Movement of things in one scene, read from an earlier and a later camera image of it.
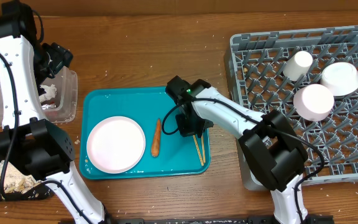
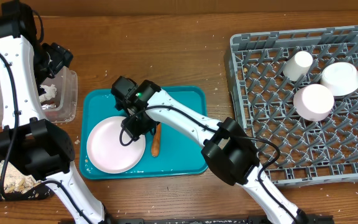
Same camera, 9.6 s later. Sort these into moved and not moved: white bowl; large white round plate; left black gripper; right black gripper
Moved: right black gripper
Not moved: large white round plate; left black gripper; white bowl
